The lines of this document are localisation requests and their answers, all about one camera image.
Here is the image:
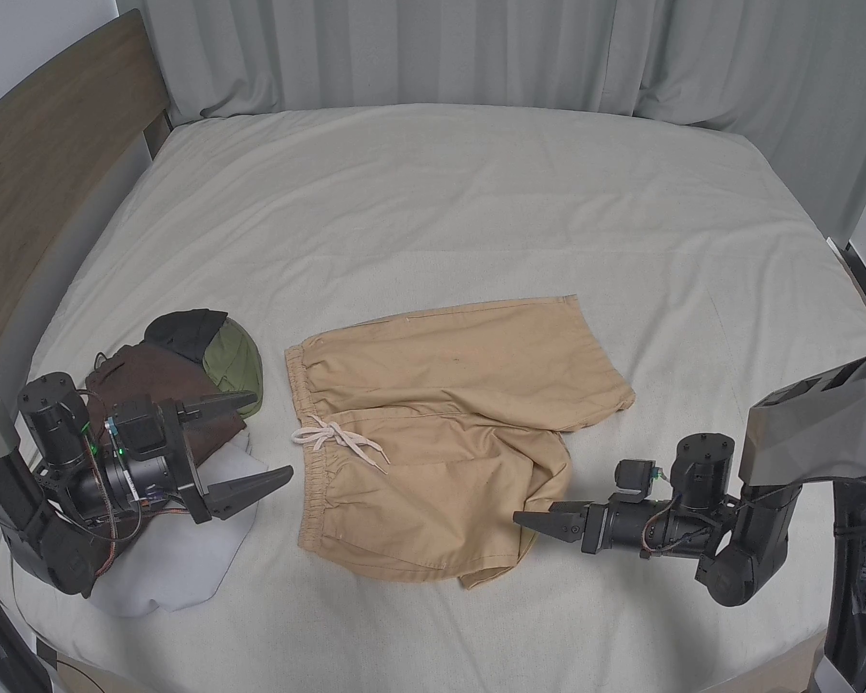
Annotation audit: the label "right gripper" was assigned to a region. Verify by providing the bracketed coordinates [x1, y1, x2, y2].
[579, 499, 678, 557]

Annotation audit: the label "tan shorts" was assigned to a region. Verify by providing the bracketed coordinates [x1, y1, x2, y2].
[283, 293, 636, 593]

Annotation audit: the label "black garment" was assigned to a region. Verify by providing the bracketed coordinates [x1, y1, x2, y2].
[144, 308, 230, 362]

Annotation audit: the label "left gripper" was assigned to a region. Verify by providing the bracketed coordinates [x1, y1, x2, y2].
[101, 390, 295, 526]

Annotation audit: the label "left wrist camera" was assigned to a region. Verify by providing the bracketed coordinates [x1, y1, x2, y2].
[103, 398, 164, 462]

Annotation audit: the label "pale grey curtain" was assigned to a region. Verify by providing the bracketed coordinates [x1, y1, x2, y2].
[108, 0, 866, 244]

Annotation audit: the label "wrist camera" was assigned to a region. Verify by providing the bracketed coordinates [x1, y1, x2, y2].
[613, 459, 658, 496]
[103, 398, 164, 462]

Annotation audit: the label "bed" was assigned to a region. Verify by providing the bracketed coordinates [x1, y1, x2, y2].
[0, 8, 866, 693]

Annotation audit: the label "brown garment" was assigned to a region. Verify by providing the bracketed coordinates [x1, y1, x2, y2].
[84, 344, 248, 476]

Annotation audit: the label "olive green garment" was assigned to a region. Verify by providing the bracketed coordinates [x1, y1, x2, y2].
[202, 317, 265, 417]

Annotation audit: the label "white garment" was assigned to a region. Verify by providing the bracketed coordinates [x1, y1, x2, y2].
[87, 430, 271, 619]

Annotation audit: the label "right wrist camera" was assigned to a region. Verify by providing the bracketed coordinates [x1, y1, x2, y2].
[613, 459, 658, 496]

